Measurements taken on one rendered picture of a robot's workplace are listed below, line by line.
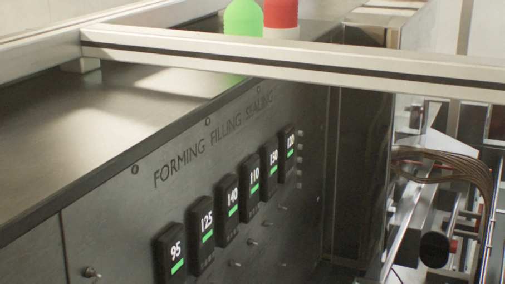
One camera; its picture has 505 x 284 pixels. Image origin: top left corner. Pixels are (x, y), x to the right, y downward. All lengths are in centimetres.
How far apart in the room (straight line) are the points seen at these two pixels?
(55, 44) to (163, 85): 14
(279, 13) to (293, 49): 32
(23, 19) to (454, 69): 401
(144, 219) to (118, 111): 12
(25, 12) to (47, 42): 372
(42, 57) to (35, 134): 17
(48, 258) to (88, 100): 24
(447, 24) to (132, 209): 542
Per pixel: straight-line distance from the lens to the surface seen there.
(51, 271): 58
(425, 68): 67
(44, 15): 466
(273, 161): 99
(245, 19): 89
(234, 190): 86
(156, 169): 68
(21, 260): 54
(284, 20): 103
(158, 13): 101
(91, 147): 60
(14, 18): 445
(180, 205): 74
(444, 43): 599
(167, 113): 68
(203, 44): 75
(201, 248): 80
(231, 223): 87
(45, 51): 81
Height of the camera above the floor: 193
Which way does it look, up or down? 21 degrees down
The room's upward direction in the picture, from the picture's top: straight up
